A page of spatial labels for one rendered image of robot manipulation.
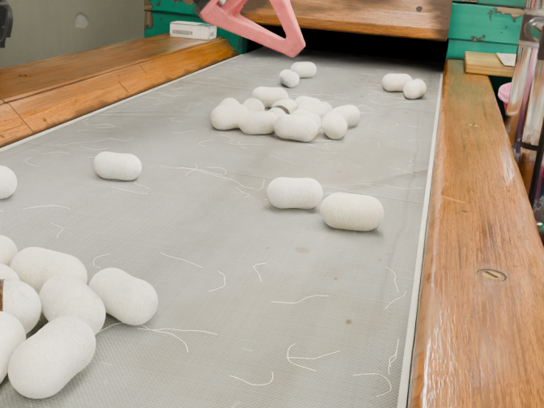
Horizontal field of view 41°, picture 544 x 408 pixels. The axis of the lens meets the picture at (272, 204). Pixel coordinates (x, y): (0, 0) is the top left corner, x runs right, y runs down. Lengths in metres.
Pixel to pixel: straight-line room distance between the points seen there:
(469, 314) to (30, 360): 0.15
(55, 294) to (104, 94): 0.45
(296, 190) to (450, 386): 0.22
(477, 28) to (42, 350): 0.91
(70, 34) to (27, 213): 1.99
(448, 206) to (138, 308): 0.18
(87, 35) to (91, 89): 1.66
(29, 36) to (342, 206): 2.13
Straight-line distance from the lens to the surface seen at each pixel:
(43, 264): 0.31
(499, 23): 1.09
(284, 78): 0.86
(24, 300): 0.28
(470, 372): 0.24
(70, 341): 0.26
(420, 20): 1.03
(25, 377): 0.25
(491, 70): 0.94
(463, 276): 0.31
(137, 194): 0.45
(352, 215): 0.40
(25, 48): 2.50
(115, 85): 0.75
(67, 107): 0.66
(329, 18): 1.04
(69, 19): 2.40
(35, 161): 0.53
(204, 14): 0.58
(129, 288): 0.29
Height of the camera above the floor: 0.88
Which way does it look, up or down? 19 degrees down
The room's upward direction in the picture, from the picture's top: 4 degrees clockwise
